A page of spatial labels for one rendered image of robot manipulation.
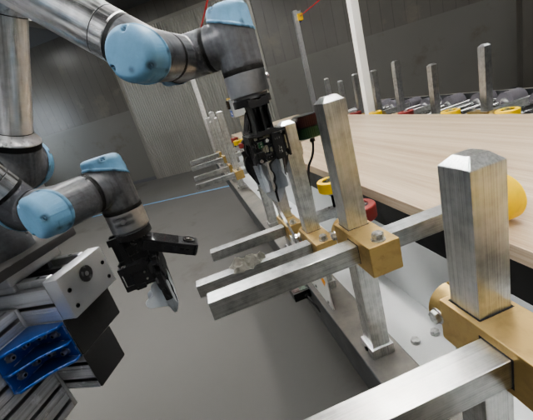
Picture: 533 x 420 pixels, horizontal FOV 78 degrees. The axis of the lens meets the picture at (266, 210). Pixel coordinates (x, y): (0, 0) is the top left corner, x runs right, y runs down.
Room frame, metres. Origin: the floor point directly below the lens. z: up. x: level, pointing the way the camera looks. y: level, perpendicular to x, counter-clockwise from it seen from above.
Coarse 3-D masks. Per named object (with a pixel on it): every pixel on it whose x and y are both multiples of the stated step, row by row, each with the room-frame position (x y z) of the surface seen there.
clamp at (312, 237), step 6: (300, 228) 0.77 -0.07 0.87; (306, 234) 0.72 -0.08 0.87; (312, 234) 0.71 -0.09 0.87; (318, 234) 0.71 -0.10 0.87; (330, 234) 0.69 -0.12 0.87; (312, 240) 0.68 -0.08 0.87; (318, 240) 0.68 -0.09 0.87; (330, 240) 0.66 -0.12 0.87; (312, 246) 0.68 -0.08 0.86; (318, 246) 0.66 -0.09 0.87; (324, 246) 0.66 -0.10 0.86; (330, 246) 0.66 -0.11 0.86
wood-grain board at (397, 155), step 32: (352, 128) 1.76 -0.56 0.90; (384, 128) 1.53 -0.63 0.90; (416, 128) 1.34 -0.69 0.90; (448, 128) 1.19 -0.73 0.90; (480, 128) 1.07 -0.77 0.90; (512, 128) 0.97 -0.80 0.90; (320, 160) 1.28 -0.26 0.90; (384, 160) 1.03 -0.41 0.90; (416, 160) 0.94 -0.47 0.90; (512, 160) 0.73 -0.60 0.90; (384, 192) 0.77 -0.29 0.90; (416, 192) 0.71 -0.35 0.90; (512, 224) 0.47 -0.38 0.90; (512, 256) 0.42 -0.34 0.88
